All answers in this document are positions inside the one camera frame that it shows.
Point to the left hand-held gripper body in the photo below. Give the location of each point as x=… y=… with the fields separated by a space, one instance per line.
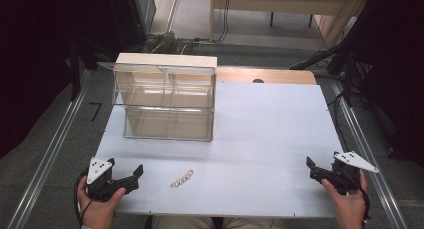
x=98 y=175

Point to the person's left hand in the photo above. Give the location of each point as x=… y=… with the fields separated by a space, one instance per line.
x=98 y=210

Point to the dark cabinet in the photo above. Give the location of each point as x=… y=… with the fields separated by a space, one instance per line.
x=131 y=12

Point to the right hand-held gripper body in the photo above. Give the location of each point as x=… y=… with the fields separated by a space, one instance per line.
x=346 y=172

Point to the clear acrylic display case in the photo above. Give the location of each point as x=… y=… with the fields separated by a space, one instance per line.
x=166 y=99

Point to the person's right hand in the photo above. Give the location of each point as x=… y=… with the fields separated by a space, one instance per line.
x=350 y=205

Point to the metal floor rail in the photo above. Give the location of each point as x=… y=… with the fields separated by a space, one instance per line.
x=50 y=152
x=368 y=155

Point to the black curtain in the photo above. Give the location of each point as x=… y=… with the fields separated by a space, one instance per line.
x=30 y=55
x=396 y=72

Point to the beige desk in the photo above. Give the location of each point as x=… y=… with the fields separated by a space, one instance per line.
x=286 y=2

